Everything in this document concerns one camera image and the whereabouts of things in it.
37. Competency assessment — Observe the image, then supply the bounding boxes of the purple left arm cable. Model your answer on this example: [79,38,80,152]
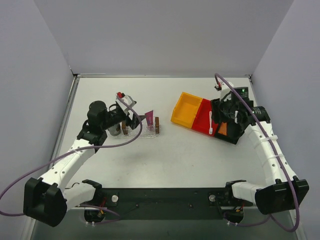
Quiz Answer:
[0,92,145,225]

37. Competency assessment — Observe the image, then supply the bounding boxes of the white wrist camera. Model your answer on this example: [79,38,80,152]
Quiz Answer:
[214,81,232,101]
[115,92,137,112]

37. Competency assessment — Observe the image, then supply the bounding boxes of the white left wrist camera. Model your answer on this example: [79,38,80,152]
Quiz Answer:
[115,92,137,112]

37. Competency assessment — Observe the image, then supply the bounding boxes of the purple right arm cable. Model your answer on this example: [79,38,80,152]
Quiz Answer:
[214,72,301,232]

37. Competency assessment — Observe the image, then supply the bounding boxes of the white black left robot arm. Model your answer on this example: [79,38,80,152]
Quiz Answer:
[23,95,143,227]

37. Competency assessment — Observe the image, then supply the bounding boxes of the red plastic bin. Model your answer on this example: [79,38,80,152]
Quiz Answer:
[191,98,218,137]

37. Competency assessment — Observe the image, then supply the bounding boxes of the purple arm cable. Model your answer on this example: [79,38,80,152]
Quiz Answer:
[0,92,145,225]
[214,72,301,232]

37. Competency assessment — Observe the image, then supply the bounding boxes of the yellow plastic bin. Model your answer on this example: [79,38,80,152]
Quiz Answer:
[171,92,203,129]

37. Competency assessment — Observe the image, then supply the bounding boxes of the orange toothpaste tube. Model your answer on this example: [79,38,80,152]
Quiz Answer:
[217,122,228,136]

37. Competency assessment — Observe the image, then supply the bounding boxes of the pink toothpaste tube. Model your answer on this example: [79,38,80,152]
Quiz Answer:
[144,110,154,131]

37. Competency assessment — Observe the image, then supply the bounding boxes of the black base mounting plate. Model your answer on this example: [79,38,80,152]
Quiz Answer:
[83,187,253,223]

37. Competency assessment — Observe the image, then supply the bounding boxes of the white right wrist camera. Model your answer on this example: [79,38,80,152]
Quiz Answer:
[214,81,232,101]

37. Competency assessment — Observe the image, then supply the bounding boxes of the black plastic bin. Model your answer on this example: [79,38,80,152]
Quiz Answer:
[212,99,246,145]

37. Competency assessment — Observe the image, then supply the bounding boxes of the brown wooden tray end block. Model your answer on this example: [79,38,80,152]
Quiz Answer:
[121,121,128,136]

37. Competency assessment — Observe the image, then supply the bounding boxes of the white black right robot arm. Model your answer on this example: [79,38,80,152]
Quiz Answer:
[210,84,309,215]

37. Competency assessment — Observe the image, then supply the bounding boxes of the clear textured acrylic tray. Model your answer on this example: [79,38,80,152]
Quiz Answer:
[114,117,160,139]

